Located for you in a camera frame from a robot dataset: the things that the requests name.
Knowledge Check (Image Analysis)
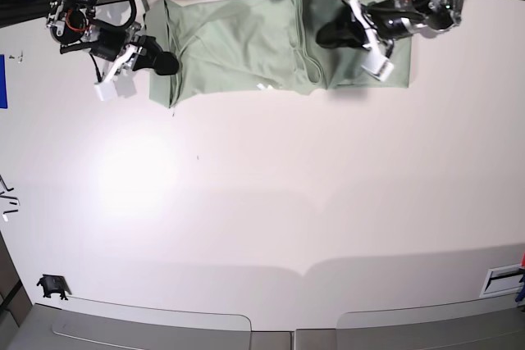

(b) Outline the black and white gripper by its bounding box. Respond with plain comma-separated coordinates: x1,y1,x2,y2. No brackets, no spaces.
100,35,180,83

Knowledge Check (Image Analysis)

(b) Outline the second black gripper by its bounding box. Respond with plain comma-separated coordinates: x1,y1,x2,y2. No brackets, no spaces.
316,0,395,55

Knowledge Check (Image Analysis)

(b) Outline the light green T-shirt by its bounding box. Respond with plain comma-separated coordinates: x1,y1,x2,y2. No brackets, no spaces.
144,0,411,108

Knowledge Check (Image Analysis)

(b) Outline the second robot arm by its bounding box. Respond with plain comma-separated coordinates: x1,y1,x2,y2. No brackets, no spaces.
144,0,463,92

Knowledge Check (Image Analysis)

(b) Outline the blue panel at edge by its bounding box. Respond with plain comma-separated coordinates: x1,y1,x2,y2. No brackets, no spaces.
0,55,8,109

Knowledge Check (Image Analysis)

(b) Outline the black hex key set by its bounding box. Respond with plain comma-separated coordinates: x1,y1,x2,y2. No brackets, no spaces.
1,176,21,223

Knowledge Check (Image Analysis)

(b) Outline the black clamp on table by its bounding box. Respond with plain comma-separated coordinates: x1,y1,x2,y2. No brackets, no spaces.
37,275,71,301

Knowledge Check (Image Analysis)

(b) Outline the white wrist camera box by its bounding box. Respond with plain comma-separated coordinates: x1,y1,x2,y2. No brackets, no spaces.
94,80,120,102

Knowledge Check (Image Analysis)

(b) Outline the robot arm with camera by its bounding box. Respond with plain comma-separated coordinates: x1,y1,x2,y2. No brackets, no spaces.
46,0,137,61

